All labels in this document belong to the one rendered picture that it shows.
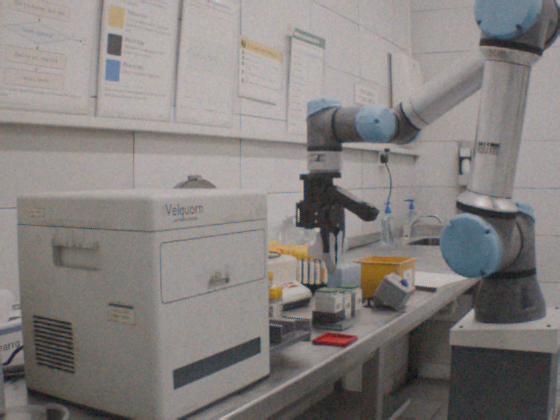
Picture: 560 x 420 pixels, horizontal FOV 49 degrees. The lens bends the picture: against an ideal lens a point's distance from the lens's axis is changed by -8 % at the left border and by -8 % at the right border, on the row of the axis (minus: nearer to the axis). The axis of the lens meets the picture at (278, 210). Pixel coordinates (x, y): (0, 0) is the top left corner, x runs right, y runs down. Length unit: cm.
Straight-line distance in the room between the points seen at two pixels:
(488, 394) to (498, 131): 51
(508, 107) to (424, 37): 278
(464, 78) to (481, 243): 36
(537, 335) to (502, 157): 33
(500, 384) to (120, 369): 74
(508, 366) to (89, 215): 82
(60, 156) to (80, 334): 71
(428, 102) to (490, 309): 44
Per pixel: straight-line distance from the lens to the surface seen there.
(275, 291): 124
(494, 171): 115
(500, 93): 115
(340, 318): 141
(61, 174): 154
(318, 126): 136
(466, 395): 132
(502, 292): 129
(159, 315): 81
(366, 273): 172
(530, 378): 128
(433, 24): 391
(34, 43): 150
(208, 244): 89
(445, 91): 135
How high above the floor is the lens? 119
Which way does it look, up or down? 3 degrees down
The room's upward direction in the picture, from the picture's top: straight up
